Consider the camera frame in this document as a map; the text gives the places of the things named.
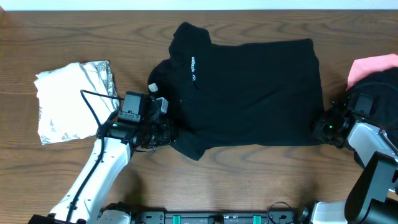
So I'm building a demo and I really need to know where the black t-shirt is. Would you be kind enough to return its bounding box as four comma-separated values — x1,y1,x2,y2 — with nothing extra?
148,22,324,161

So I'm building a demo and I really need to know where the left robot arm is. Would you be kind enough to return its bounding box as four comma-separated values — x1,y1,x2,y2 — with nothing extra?
29,91,174,224

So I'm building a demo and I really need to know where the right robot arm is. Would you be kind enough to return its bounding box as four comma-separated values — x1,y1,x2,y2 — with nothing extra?
296,93,397,223

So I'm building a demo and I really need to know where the black clothes pile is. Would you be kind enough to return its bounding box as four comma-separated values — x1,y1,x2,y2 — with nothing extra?
345,67,398,169

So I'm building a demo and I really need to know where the pink garment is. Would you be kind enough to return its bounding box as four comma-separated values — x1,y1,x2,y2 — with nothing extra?
346,54,397,90

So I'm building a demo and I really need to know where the white patterned folded cloth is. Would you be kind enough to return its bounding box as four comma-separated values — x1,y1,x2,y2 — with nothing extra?
34,60,119,145

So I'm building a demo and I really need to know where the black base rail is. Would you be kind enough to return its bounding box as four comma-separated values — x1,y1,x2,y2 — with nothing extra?
97,202,297,224

